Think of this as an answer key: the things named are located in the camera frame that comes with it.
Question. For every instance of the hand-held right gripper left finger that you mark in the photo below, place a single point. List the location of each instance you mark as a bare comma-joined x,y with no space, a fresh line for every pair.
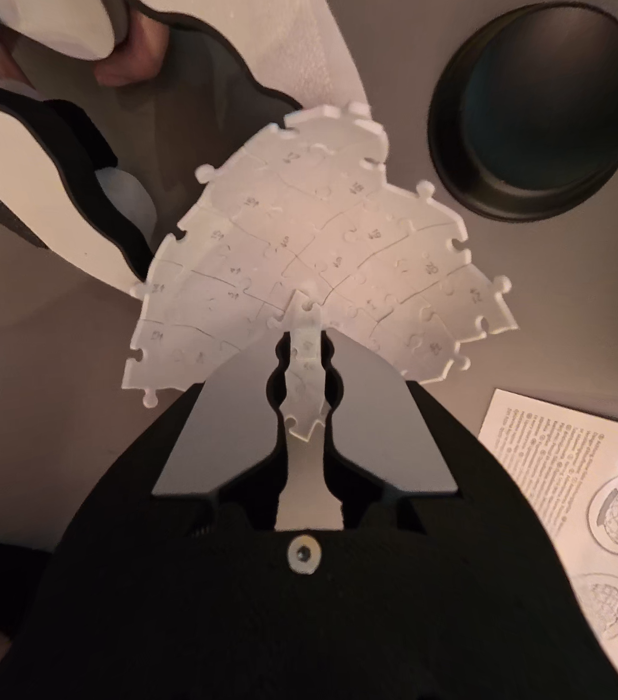
221,443

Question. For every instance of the white puzzle piece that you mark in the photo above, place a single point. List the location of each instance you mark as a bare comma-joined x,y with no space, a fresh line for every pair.
307,372

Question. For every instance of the black round ball stand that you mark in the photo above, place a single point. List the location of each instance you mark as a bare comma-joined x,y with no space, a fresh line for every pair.
539,109

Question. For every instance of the person's left hand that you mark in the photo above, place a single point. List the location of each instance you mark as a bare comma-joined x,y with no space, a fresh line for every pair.
134,49

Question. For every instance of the white instruction leaflet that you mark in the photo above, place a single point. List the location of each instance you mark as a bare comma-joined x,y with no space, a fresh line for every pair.
605,514

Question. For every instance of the assembled white puzzle section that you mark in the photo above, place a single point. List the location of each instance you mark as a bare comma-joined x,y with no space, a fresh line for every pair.
342,241

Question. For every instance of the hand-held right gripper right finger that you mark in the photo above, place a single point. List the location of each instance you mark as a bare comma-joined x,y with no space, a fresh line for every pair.
391,438

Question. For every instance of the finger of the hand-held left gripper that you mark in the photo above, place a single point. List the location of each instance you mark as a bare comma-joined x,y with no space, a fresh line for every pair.
276,55
24,186

